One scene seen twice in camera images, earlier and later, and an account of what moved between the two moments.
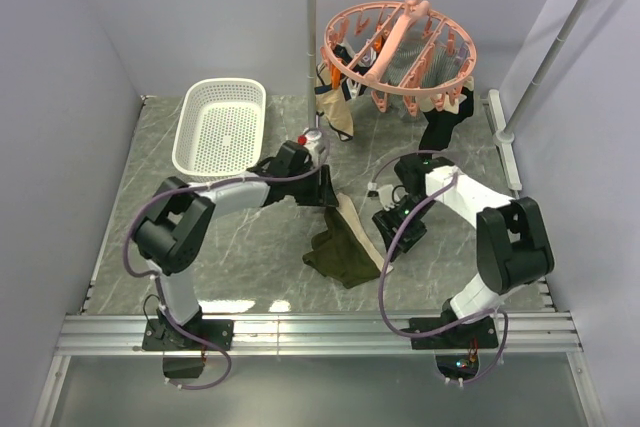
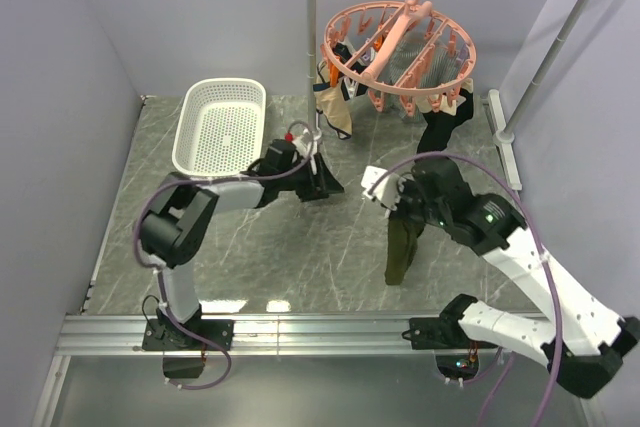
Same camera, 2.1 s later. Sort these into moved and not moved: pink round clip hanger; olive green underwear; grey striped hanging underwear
Moved: olive green underwear
Not moved: pink round clip hanger; grey striped hanging underwear
